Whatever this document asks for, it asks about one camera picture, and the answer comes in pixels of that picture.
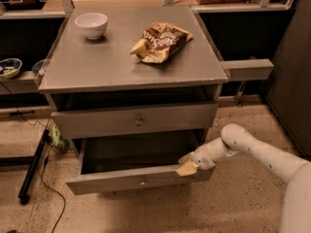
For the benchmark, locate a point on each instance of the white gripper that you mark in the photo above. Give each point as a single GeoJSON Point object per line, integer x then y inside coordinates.
{"type": "Point", "coordinates": [202, 159]}

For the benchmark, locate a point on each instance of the grey drawer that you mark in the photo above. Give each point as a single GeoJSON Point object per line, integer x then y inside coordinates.
{"type": "Point", "coordinates": [119, 163]}
{"type": "Point", "coordinates": [135, 120]}

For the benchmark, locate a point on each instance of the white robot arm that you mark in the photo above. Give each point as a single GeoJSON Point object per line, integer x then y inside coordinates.
{"type": "Point", "coordinates": [294, 171]}

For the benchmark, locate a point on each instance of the grey top drawer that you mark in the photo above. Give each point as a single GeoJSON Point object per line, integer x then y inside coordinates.
{"type": "Point", "coordinates": [135, 120]}

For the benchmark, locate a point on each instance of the grey drawer cabinet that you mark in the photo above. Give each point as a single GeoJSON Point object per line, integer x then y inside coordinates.
{"type": "Point", "coordinates": [99, 74]}

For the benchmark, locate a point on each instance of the grey side shelf right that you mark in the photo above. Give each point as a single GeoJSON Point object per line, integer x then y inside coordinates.
{"type": "Point", "coordinates": [247, 70]}

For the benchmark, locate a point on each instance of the grey side shelf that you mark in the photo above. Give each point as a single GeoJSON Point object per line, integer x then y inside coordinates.
{"type": "Point", "coordinates": [23, 83]}
{"type": "Point", "coordinates": [247, 70]}

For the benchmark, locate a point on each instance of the brown snack chip bag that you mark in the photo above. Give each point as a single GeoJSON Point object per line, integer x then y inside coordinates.
{"type": "Point", "coordinates": [159, 41]}

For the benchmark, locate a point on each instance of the white ceramic bowl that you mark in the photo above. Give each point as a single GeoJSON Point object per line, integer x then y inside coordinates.
{"type": "Point", "coordinates": [92, 25]}

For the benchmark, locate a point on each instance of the black table leg bar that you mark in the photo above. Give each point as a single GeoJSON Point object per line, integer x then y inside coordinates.
{"type": "Point", "coordinates": [23, 196]}

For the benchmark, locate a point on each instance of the clear glass bowl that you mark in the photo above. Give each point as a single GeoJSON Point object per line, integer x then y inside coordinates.
{"type": "Point", "coordinates": [40, 66]}

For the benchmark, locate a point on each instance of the grey side shelf left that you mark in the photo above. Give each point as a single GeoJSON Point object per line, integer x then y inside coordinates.
{"type": "Point", "coordinates": [23, 83]}

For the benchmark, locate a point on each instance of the blue patterned bowl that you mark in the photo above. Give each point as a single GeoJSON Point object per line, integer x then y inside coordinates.
{"type": "Point", "coordinates": [10, 67]}

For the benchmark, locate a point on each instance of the green item in wire basket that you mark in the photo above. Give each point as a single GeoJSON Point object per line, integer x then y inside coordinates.
{"type": "Point", "coordinates": [59, 144]}

